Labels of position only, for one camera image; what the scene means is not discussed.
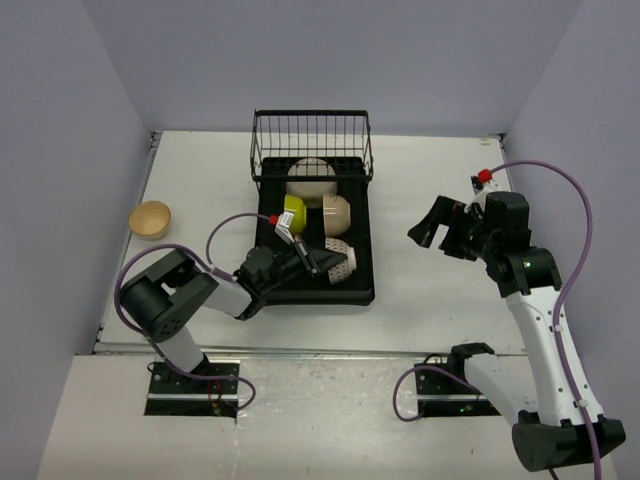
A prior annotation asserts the beige floral bowl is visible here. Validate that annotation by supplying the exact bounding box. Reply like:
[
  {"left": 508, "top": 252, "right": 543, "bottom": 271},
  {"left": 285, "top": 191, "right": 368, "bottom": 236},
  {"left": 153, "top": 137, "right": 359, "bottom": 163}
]
[{"left": 128, "top": 200, "right": 172, "bottom": 240}]

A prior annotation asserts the blue patterned bowl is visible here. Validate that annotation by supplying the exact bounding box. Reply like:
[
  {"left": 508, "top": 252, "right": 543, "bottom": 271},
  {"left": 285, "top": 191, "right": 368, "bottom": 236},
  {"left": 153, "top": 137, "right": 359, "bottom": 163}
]
[{"left": 325, "top": 237, "right": 357, "bottom": 285}]

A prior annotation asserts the black dish rack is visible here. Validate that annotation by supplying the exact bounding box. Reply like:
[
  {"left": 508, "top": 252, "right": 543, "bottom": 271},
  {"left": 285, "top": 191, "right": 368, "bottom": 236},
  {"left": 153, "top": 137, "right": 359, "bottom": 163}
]
[{"left": 249, "top": 109, "right": 375, "bottom": 306}]

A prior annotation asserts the beige bowl with leaf print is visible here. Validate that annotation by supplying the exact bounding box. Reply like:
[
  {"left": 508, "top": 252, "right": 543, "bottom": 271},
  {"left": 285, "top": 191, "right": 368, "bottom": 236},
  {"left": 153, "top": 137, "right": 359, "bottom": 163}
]
[{"left": 322, "top": 193, "right": 351, "bottom": 238}]

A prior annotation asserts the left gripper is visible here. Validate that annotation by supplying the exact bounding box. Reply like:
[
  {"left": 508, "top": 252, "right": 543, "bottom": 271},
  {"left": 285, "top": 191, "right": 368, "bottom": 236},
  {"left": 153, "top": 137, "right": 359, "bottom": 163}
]
[{"left": 258, "top": 234, "right": 347, "bottom": 294}]

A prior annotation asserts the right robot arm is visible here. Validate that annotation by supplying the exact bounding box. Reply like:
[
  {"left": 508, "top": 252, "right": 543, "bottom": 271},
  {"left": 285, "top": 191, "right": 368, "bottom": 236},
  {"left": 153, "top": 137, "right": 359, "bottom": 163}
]
[{"left": 408, "top": 190, "right": 626, "bottom": 472}]

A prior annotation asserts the large cream bowl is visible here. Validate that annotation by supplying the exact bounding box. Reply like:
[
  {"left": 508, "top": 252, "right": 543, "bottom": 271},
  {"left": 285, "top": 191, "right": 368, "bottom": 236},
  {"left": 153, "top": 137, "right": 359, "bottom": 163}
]
[{"left": 286, "top": 157, "right": 338, "bottom": 209}]

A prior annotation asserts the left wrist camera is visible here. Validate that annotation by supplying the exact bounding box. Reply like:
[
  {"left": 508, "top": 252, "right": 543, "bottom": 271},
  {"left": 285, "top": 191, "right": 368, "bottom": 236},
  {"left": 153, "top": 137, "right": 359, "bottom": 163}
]
[{"left": 269, "top": 211, "right": 295, "bottom": 244}]

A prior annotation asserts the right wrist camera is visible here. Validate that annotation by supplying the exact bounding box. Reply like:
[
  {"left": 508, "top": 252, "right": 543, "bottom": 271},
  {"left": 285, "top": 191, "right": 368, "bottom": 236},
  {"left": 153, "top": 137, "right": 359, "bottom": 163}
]
[{"left": 471, "top": 169, "right": 501, "bottom": 204}]

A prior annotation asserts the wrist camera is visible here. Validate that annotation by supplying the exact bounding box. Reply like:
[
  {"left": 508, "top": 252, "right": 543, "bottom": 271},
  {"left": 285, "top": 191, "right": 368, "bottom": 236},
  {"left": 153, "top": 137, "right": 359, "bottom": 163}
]
[
  {"left": 471, "top": 169, "right": 501, "bottom": 204},
  {"left": 269, "top": 211, "right": 295, "bottom": 244}
]

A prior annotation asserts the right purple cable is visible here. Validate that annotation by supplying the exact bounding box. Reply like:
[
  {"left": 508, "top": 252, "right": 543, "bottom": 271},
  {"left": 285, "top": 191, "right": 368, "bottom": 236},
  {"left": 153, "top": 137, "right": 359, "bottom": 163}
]
[{"left": 492, "top": 159, "right": 603, "bottom": 480}]

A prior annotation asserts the yellow-green bowl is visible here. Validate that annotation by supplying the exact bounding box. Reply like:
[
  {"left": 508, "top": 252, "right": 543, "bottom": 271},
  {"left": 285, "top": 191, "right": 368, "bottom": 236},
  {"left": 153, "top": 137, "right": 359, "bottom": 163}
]
[{"left": 284, "top": 194, "right": 307, "bottom": 235}]

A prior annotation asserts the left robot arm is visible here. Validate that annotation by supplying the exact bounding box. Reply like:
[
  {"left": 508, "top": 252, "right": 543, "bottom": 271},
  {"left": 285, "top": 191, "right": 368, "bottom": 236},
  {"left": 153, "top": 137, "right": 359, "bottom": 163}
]
[{"left": 114, "top": 238, "right": 357, "bottom": 393}]

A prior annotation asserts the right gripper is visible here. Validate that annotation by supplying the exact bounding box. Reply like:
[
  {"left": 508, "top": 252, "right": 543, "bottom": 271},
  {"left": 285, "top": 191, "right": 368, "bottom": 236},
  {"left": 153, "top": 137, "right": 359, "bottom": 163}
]
[{"left": 409, "top": 195, "right": 499, "bottom": 262}]

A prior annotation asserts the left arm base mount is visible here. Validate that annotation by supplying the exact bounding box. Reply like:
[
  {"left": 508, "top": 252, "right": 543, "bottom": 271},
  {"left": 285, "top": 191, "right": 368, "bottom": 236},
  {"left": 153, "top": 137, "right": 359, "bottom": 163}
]
[{"left": 144, "top": 362, "right": 239, "bottom": 419}]

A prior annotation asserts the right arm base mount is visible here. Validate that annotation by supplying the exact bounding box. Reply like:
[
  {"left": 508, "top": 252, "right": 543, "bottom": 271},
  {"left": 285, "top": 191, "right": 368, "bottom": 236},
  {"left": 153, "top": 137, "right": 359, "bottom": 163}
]
[{"left": 415, "top": 370, "right": 499, "bottom": 419}]

